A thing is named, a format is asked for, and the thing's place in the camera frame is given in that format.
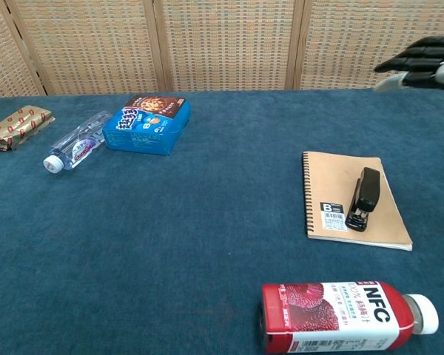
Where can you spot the gold wrapped snack package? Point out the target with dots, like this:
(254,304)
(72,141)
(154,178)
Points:
(18,125)

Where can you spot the black stapler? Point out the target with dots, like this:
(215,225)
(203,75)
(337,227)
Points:
(366,188)

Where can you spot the woven rattan screen panel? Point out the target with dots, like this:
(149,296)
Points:
(92,44)
(7,55)
(225,44)
(355,37)

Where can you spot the yellow spiral notebook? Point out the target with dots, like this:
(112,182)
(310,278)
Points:
(325,177)

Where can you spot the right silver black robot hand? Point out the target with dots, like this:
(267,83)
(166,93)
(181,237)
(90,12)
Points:
(422,61)

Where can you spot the red NFC juice bottle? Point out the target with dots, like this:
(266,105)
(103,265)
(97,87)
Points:
(336,318)

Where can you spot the clear water bottle purple label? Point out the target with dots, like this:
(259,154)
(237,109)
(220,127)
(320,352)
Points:
(77,146)

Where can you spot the blue table mat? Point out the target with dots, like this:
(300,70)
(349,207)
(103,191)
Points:
(133,240)

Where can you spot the blue cookie box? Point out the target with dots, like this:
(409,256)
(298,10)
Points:
(148,129)

